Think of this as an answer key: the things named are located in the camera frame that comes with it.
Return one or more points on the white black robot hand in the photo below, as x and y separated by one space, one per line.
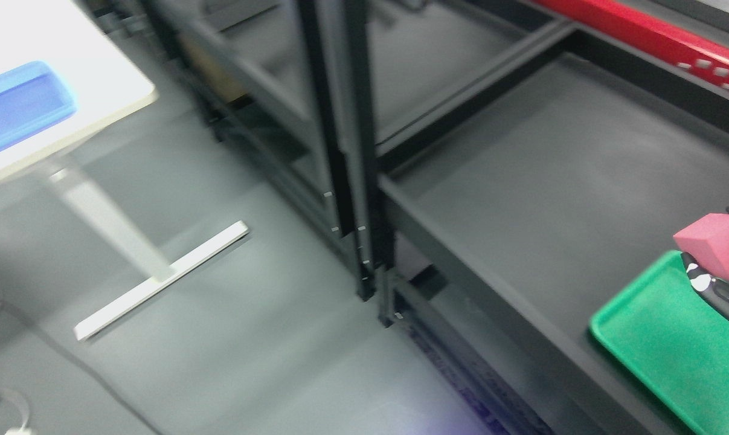
711 289

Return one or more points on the pink foam block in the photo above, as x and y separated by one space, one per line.
707 240

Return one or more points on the green plastic tray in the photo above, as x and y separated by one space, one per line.
673 342

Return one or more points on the middle black metal shelf rack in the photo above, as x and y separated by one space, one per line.
512 172

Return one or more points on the black metal shelf rack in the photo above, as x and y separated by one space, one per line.
258 73
512 172

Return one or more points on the left black metal shelf rack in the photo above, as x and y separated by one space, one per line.
258 73

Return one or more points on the blue plastic tray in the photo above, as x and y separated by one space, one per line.
33 97

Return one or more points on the red machine bar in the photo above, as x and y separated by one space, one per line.
694 54

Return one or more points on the white table top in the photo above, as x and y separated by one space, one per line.
107 85

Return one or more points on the white table leg base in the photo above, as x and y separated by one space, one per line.
98 210

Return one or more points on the white power box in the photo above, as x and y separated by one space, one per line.
15 413

